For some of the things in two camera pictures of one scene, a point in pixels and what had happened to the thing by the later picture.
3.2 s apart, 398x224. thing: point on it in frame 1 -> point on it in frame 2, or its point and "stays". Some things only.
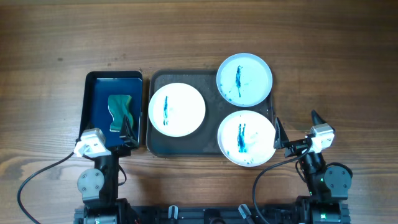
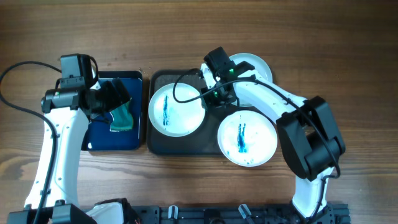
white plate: x=176 y=109 stays
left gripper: x=128 y=145 -> x=107 y=89
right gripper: x=299 y=145 -> x=218 y=101
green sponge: x=118 y=107 stays
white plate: x=246 y=139 stays
